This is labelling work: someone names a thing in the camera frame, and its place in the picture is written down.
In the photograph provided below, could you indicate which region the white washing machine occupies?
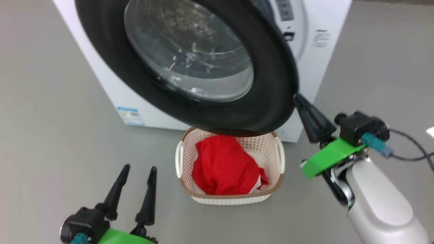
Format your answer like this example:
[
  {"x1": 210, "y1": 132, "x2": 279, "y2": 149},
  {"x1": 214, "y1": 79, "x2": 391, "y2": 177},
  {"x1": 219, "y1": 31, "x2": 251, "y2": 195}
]
[{"x1": 53, "y1": 0, "x2": 353, "y2": 143}]

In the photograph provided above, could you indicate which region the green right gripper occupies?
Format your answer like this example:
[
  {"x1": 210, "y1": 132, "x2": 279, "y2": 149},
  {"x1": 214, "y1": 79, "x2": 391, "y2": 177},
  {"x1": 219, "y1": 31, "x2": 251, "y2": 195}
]
[{"x1": 293, "y1": 93, "x2": 365, "y2": 180}]

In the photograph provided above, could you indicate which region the black round washer door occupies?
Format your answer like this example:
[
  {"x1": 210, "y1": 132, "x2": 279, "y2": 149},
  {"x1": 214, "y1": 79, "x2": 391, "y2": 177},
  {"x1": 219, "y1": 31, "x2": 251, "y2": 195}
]
[{"x1": 75, "y1": 0, "x2": 299, "y2": 134}]

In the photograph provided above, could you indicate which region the cream perforated laundry basket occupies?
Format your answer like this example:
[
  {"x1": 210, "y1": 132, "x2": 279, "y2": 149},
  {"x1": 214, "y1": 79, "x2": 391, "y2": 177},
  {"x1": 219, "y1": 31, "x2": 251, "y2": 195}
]
[{"x1": 175, "y1": 126, "x2": 285, "y2": 206}]

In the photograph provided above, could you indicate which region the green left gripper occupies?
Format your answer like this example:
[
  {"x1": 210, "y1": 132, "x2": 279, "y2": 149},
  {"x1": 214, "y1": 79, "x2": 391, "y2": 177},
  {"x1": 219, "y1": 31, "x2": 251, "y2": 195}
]
[{"x1": 95, "y1": 164, "x2": 158, "y2": 244}]

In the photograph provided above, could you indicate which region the red white garment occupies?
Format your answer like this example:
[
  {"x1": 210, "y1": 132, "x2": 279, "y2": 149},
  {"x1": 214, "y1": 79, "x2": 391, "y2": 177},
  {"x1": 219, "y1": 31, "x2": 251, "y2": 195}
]
[
  {"x1": 246, "y1": 151, "x2": 272, "y2": 194},
  {"x1": 192, "y1": 135, "x2": 270, "y2": 196}
]

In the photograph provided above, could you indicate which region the black cable teal connector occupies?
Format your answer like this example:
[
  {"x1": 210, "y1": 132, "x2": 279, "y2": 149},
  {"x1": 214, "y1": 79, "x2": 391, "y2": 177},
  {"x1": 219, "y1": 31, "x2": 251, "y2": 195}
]
[
  {"x1": 361, "y1": 128, "x2": 434, "y2": 170},
  {"x1": 70, "y1": 232, "x2": 89, "y2": 244}
]

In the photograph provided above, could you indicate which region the grey warning sticker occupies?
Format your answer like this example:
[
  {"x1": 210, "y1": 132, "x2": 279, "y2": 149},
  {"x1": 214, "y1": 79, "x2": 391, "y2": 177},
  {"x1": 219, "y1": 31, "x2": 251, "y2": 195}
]
[{"x1": 275, "y1": 0, "x2": 295, "y2": 22}]

